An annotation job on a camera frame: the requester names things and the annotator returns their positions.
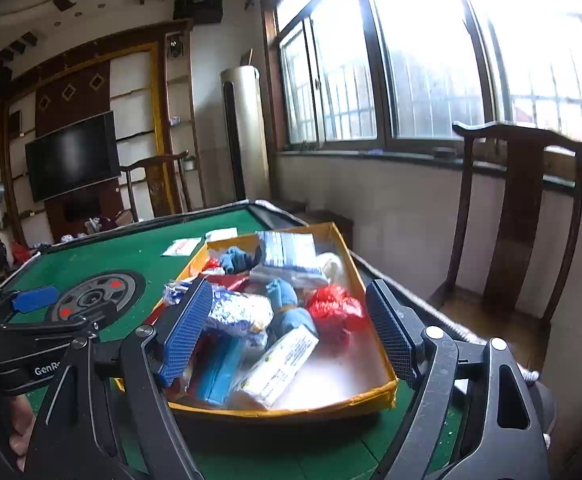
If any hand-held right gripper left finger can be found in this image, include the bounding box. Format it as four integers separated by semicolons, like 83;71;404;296
24;277;214;480

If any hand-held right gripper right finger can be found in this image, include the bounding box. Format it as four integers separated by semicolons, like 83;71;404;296
365;279;552;480

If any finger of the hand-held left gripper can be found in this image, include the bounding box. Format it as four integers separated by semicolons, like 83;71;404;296
0;315;101;343
0;285;59;321

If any red packet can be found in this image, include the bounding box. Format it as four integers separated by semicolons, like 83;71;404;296
201;272;252;291

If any blue towel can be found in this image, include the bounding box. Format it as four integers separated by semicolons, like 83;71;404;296
271;307;319;348

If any yellow cardboard box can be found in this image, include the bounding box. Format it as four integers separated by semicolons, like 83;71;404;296
114;221;399;418

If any white lemon-print tissue pack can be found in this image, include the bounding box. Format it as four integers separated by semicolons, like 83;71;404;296
231;324;320;411

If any person's left hand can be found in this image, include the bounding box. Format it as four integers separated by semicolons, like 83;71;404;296
8;395;38;471

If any clear plastic-wrapped bundle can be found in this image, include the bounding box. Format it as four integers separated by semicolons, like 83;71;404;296
163;280;275;348

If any red plastic bag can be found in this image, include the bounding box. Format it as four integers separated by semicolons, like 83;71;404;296
305;284;367;346

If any round table control panel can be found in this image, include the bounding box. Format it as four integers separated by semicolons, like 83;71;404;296
48;269;147;328

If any small blue cloth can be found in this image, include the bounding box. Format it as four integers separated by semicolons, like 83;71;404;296
218;245;264;276
266;280;299;311

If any white cloth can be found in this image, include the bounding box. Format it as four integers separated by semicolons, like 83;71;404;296
316;252;344;286

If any dark wooden tv cabinet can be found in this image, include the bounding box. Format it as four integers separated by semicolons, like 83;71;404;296
45;192;124;241

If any purple and white bag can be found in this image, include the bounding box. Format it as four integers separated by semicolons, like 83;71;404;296
86;215;122;233

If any clear flat packet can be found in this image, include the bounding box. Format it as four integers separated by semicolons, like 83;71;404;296
248;265;324;291

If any white blue printed packet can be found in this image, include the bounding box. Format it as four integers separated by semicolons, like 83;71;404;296
256;230;322;273

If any carved-back wooden armchair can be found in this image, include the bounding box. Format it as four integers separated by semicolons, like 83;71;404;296
120;150;192;223

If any black television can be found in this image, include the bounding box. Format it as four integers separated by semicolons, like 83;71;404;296
24;110;121;203

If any dark wooden chair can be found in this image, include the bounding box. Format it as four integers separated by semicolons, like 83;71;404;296
428;121;582;331

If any tall standing air conditioner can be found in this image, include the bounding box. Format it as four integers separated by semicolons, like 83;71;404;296
220;65;272;201

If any yellow wooden pillar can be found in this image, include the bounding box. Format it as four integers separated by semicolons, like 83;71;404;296
151;45;169;161

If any large barred window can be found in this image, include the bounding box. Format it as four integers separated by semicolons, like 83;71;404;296
271;0;582;171

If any black box speaker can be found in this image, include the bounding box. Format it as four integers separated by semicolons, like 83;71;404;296
173;0;223;25

